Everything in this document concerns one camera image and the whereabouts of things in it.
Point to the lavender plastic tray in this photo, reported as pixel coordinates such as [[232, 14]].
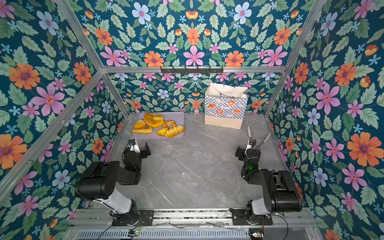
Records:
[[178, 117]]

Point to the small croissant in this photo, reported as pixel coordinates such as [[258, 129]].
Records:
[[139, 124]]

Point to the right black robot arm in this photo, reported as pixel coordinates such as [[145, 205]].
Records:
[[279, 193]]

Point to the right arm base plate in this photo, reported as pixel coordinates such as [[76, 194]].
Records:
[[243, 217]]

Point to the black hook rail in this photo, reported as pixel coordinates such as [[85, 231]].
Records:
[[191, 70]]

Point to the small yellow bun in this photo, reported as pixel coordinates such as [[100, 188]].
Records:
[[162, 132]]

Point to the ridged long bread roll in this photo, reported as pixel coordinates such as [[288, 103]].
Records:
[[174, 131]]

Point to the ring shaped pretzel bread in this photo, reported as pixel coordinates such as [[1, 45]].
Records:
[[169, 124]]

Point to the round orange bun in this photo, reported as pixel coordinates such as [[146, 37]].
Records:
[[149, 118]]

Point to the braided flat pastry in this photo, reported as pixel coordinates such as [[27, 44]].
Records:
[[144, 131]]

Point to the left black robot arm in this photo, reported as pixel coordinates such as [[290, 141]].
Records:
[[98, 183]]

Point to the oval orange glazed bun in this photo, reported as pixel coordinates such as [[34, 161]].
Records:
[[157, 123]]

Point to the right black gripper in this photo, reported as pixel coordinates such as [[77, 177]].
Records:
[[254, 149]]

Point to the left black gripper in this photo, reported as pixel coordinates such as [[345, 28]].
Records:
[[132, 144]]

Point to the checkered paper bag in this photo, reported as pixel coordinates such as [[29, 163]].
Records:
[[225, 106]]

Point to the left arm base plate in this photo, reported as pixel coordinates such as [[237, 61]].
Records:
[[134, 219]]

